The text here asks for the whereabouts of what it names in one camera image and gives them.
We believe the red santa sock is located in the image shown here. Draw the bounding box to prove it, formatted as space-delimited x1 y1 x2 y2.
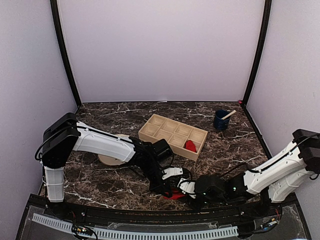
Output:
184 140 197 153
163 188 186 200

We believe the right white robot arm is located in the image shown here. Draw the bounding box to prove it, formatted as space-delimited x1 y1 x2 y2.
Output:
192 129 320 217

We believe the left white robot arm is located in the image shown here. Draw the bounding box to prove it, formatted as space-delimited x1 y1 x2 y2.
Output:
34 112 174 218

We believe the round painted wooden plate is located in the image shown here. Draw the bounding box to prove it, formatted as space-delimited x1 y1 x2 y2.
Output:
98 134 135 166

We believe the wooden compartment tray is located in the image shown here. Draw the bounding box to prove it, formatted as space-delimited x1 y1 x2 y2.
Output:
138 114 208 161

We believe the dark blue enamel mug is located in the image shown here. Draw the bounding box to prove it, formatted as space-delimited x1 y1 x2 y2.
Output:
213 109 230 131

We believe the wooden stick in mug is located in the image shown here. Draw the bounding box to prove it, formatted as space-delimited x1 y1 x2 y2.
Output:
221 110 237 120

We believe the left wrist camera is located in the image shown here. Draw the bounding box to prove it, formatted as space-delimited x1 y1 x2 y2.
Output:
162 167 192 180

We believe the white slotted cable duct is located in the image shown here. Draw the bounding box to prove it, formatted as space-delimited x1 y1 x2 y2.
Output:
31 213 239 240

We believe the black front table rail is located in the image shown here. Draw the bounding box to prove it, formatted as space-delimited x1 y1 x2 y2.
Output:
64 201 259 224

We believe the left black frame post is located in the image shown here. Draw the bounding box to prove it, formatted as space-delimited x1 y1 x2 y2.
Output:
49 0 82 108

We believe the black frame post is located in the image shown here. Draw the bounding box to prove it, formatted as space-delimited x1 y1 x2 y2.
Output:
49 0 82 108
241 0 272 109

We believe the right black frame post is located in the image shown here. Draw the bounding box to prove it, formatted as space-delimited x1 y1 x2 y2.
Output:
241 0 272 109

